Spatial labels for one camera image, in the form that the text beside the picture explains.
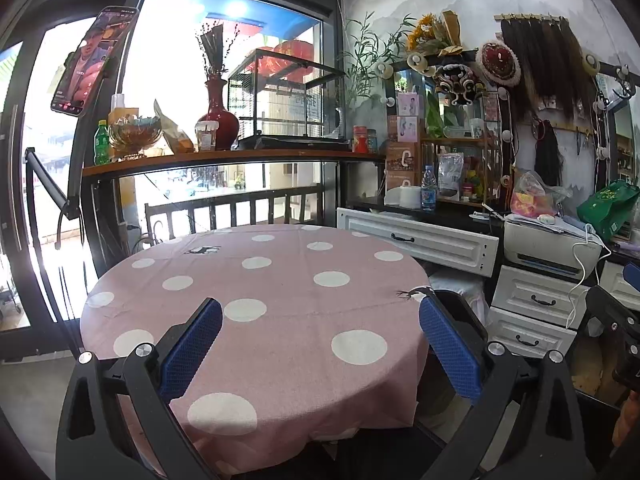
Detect green bamboo plant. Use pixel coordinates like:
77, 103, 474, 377
342, 12, 416, 106

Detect sunflower bouquet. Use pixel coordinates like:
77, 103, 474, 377
405, 10, 463, 56

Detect snack bag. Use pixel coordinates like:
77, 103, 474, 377
152, 99, 195, 155

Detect hanging hair extensions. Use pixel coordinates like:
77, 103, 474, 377
495, 14, 596, 131

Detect smartphone on holder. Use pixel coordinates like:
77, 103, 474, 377
50, 6, 140, 118

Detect dark wooden railing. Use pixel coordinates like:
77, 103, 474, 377
144, 184, 326, 241

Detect pink polka-dot tablecloth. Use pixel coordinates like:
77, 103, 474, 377
80, 224, 432, 476

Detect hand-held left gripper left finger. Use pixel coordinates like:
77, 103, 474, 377
56, 297, 223, 480

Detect clear bag with boxes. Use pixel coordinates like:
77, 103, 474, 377
507, 169, 571, 218

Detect round heart decoration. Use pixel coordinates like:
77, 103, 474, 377
475, 41, 522, 86

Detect white printer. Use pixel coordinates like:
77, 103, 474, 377
502, 215, 603, 281

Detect dried branches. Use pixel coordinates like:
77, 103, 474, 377
195, 20, 240, 78

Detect silver pouch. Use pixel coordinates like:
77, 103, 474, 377
437, 152, 465, 201

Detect wall mirror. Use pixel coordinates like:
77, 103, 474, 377
595, 72, 640, 186

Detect dark hanging wig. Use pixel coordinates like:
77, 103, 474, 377
532, 120, 563, 186

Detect dark trash bin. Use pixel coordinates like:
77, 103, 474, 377
425, 287, 483, 411

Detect red lantern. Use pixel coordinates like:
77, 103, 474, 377
272, 39, 316, 78

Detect white desk drawer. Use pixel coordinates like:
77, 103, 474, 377
597, 260, 636, 306

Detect white drawer cabinet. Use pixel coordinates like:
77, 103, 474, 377
487, 264, 591, 358

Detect green shopping bag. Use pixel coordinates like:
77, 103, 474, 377
576, 180, 640, 243

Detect white cable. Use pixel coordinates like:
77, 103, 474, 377
565, 222, 612, 331

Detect wooden rack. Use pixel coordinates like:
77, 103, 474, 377
420, 135, 503, 206

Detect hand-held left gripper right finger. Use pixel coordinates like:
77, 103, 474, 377
419, 295, 596, 480

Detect person's right hand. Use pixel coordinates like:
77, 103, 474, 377
612, 390, 640, 448

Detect white drawer front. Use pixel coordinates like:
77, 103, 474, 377
336, 207, 501, 278

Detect lion head mask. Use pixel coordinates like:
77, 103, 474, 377
432, 62, 486, 106

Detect clear water bottle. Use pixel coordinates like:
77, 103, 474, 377
420, 165, 437, 212

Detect glass bowl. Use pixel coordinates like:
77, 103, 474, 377
107, 114, 163, 160

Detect red ceramic vase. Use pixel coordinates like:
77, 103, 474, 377
197, 74, 241, 151

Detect brown cardboard box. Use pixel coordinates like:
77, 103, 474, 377
385, 141, 421, 188

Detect black vanity desk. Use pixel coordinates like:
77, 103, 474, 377
347, 197, 506, 223

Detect stool with lace cover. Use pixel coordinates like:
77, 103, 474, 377
427, 270, 493, 311

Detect green soda bottle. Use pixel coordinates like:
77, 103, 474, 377
94, 120, 112, 166

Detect glass cage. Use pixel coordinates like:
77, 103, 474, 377
227, 47, 348, 148

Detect clear plastic cup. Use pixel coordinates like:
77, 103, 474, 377
195, 121, 218, 152

